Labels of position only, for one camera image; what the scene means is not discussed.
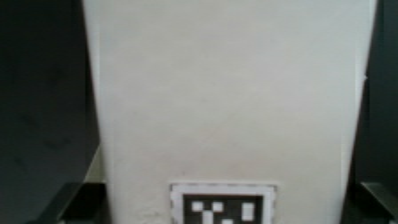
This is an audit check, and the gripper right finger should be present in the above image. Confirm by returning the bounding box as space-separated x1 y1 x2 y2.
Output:
341 182 398 224

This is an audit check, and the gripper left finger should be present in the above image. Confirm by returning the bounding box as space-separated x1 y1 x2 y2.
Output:
41 183 108 224

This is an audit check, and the white box with tags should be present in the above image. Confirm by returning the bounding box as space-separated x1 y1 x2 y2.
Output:
83 0 377 224

